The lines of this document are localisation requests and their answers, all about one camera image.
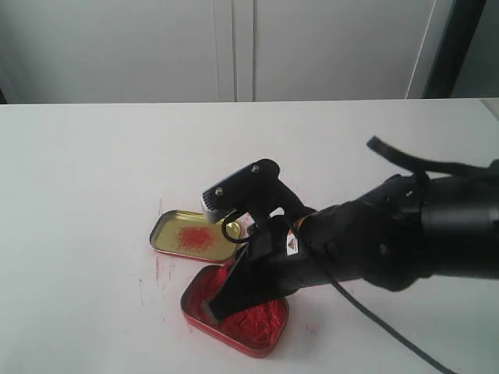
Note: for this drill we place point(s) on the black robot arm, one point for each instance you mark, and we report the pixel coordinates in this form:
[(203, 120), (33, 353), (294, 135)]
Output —
[(441, 220)]

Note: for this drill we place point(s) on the white cabinet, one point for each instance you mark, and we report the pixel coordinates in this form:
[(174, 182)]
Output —
[(202, 51)]

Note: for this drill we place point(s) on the gold tin lid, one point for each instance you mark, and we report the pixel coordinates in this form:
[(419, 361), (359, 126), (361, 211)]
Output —
[(188, 235)]

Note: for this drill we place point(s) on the dark vertical post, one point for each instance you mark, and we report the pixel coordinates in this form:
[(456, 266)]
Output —
[(458, 33)]

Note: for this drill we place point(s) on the red ink tin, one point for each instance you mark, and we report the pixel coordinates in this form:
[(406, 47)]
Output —
[(254, 332)]

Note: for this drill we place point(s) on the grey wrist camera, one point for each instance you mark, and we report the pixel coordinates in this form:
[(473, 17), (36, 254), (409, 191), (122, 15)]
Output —
[(238, 188)]

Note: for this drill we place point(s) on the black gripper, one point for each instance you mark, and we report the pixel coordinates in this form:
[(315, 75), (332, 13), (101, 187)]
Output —
[(333, 244)]

